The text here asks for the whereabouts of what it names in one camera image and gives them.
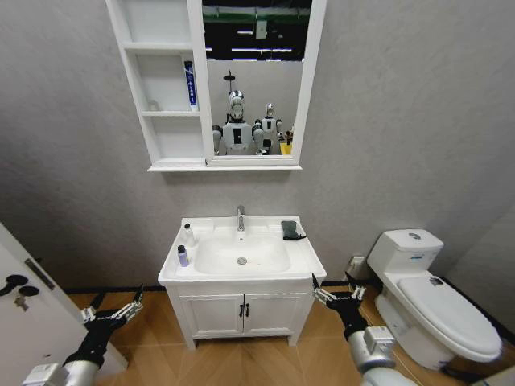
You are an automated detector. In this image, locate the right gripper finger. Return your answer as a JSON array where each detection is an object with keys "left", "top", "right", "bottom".
[
  {"left": 311, "top": 273, "right": 339, "bottom": 303},
  {"left": 344, "top": 272, "right": 368, "bottom": 302}
]

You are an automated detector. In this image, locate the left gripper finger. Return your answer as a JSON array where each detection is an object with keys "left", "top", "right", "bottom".
[
  {"left": 114, "top": 283, "right": 145, "bottom": 322},
  {"left": 81, "top": 292, "right": 108, "bottom": 322}
]

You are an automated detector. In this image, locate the dark grey towel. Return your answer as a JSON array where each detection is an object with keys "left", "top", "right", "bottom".
[{"left": 280, "top": 220, "right": 307, "bottom": 242}]

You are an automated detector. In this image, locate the white vanity cabinet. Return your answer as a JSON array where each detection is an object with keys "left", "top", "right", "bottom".
[{"left": 165, "top": 283, "right": 319, "bottom": 350}]

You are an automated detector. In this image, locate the white ceramic washbasin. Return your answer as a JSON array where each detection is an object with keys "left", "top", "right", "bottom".
[{"left": 158, "top": 215, "right": 328, "bottom": 287}]

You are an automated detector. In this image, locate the cabinet mirror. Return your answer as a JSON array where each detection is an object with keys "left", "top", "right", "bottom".
[{"left": 200, "top": 0, "right": 314, "bottom": 157}]

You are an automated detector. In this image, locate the white toilet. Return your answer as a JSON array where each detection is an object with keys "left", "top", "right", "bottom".
[{"left": 366, "top": 228, "right": 504, "bottom": 373}]

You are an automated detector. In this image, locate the white door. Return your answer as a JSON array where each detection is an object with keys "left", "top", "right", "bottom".
[{"left": 0, "top": 222, "right": 128, "bottom": 386}]

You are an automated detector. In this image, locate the metal door latch plate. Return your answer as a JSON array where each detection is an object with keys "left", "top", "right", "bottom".
[{"left": 24, "top": 258, "right": 56, "bottom": 291}]

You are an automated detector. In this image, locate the white toilet lid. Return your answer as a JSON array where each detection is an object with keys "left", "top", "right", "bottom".
[{"left": 397, "top": 275, "right": 503, "bottom": 363}]

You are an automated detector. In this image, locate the clear bottle black cap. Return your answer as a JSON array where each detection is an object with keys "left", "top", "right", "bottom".
[{"left": 181, "top": 223, "right": 197, "bottom": 248}]

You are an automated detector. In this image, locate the blue white toothpaste tube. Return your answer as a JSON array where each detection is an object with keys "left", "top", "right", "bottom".
[{"left": 183, "top": 60, "right": 200, "bottom": 113}]

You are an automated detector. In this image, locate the white wall cabinet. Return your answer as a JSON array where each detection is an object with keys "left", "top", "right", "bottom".
[{"left": 105, "top": 0, "right": 328, "bottom": 173}]

